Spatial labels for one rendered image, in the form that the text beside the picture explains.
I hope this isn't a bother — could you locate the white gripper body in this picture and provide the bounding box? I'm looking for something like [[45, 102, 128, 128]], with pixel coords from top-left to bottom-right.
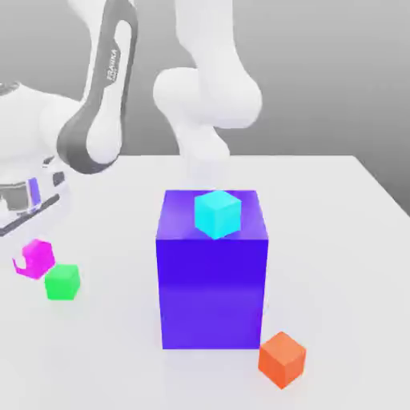
[[0, 188, 70, 255]]

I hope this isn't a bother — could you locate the small magenta cube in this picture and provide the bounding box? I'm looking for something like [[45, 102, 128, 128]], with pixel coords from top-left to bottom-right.
[[12, 238, 56, 280]]

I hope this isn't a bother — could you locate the small green cube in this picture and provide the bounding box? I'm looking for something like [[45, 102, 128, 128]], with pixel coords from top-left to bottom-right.
[[43, 263, 82, 302]]

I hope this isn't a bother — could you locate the small cyan cube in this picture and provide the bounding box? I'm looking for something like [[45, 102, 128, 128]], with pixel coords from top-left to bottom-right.
[[194, 190, 243, 240]]

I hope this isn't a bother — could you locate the small orange cube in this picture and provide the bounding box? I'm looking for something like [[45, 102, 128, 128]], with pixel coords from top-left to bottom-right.
[[258, 331, 308, 391]]

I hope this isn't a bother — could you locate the large blue box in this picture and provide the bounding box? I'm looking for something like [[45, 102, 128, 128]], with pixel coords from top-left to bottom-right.
[[155, 189, 269, 351]]

